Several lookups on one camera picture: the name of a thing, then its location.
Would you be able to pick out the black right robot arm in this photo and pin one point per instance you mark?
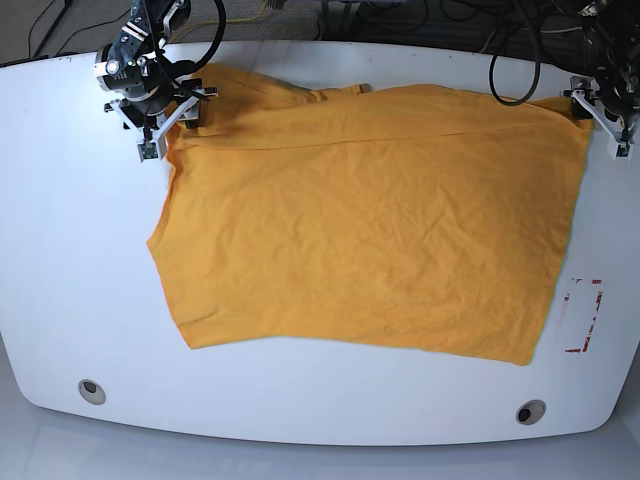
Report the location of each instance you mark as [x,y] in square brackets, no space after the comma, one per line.
[138,52]

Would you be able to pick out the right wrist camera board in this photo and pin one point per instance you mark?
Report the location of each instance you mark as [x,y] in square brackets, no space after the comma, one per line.
[148,151]

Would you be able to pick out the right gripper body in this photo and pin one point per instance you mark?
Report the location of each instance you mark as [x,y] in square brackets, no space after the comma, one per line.
[152,114]

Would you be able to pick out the yellow t-shirt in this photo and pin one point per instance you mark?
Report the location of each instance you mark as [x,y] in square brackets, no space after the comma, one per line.
[417,217]

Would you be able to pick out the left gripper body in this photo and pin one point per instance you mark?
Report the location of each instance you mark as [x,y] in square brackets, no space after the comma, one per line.
[617,116]

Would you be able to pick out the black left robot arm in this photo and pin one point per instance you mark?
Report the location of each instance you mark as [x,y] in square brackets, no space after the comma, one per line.
[613,28]

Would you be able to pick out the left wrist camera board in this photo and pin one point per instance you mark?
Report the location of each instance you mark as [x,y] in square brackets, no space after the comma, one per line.
[621,150]

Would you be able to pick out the right table grommet hole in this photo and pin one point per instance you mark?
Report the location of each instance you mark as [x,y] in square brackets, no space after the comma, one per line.
[531,412]

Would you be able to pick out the left table grommet hole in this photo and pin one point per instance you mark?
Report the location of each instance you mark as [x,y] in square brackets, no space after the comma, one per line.
[91,392]

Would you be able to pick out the red tape rectangle marking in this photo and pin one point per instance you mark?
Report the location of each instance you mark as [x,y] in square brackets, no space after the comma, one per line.
[580,310]

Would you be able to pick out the table grommet hole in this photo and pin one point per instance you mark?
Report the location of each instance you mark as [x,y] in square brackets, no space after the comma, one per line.
[91,392]
[531,412]

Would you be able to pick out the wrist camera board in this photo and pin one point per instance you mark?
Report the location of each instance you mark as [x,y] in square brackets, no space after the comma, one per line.
[621,150]
[148,151]

